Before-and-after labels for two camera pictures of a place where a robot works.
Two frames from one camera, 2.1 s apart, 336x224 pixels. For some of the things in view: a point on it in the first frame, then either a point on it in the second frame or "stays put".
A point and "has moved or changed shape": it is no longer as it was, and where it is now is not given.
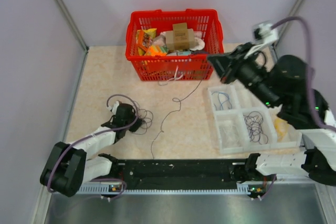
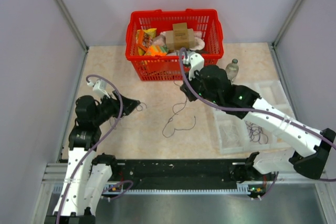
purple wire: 146,117 has moved or changed shape
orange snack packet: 143,39 stays put
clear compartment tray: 245,128 stays put
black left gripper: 136,125 to 115,103
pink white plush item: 199,43 stays put
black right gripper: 228,64 to 186,88
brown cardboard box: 180,38 stays put
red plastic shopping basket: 173,44 stays put
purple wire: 170,113 to 175,113
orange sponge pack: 157,50 stays put
